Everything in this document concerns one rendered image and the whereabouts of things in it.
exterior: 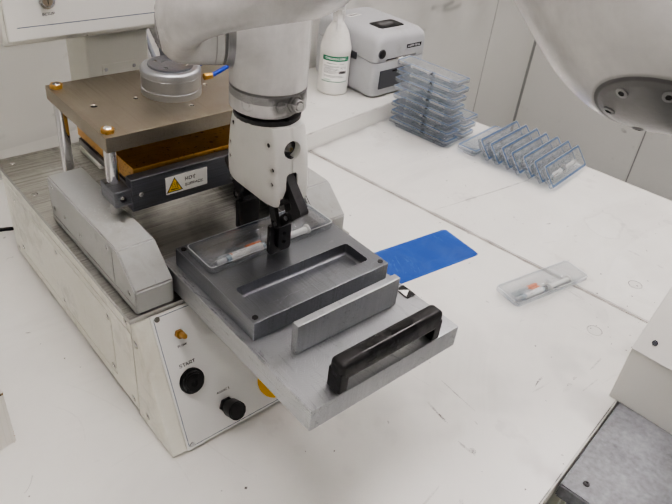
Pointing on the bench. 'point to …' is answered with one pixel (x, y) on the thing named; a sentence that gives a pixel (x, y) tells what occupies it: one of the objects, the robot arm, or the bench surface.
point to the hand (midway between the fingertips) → (262, 225)
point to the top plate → (146, 103)
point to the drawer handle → (383, 345)
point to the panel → (207, 398)
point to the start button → (193, 381)
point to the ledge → (340, 112)
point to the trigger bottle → (335, 56)
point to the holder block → (288, 280)
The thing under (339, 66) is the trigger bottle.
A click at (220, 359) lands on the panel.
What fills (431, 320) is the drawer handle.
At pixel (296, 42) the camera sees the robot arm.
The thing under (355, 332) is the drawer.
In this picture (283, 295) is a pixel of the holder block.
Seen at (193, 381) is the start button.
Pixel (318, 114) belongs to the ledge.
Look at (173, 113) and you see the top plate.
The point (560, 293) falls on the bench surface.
